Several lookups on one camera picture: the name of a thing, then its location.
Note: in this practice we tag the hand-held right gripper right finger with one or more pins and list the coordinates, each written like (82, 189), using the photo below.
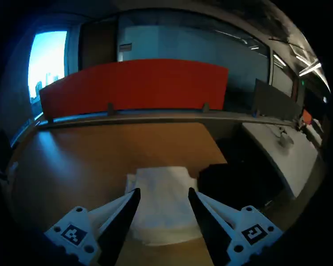
(227, 219)

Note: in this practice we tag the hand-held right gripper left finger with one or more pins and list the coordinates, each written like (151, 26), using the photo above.
(100, 219)

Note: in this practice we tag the stack of white towels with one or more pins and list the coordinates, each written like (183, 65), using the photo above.
(163, 202)

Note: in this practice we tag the white desk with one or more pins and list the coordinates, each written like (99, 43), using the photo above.
(288, 152)

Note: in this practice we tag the grey desk screen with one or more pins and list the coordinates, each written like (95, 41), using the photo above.
(277, 104)

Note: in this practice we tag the red desk screen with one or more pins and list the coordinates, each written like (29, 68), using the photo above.
(136, 86)

